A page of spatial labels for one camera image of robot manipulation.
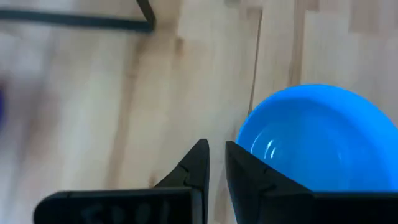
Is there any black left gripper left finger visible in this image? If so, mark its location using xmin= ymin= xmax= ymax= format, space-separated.
xmin=33 ymin=139 xmax=210 ymax=224

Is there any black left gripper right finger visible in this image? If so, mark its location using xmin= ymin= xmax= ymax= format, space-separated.
xmin=224 ymin=141 xmax=398 ymax=224

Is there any light blue mini bowl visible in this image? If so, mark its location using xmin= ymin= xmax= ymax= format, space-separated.
xmin=235 ymin=83 xmax=398 ymax=193

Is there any purple plastic mini bowl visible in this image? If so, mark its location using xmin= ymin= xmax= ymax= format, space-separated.
xmin=0 ymin=82 xmax=6 ymax=133

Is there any black metal mesh shelf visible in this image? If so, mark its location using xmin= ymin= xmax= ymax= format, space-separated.
xmin=0 ymin=0 xmax=157 ymax=34

